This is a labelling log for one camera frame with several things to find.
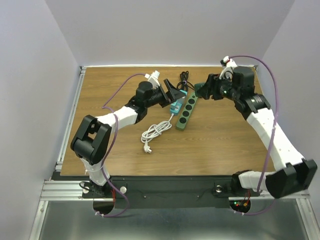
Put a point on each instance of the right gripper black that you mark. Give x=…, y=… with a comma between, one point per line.
x=209, y=87

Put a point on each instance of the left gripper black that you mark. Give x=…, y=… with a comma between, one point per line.
x=175, y=93

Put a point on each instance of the small teal cube adapter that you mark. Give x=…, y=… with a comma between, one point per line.
x=174, y=108

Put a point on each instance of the blue usb socket strip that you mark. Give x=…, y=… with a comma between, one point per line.
x=181, y=101

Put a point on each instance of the green power strip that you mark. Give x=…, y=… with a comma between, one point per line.
x=186, y=112

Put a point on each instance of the dark green cube adapter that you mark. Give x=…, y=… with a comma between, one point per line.
x=197, y=89

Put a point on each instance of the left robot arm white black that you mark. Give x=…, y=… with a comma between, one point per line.
x=90, y=142

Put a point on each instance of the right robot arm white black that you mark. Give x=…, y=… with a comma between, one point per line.
x=292, y=172

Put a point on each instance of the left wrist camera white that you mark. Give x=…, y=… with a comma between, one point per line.
x=153, y=78

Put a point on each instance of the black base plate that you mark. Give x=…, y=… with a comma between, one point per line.
x=164, y=192

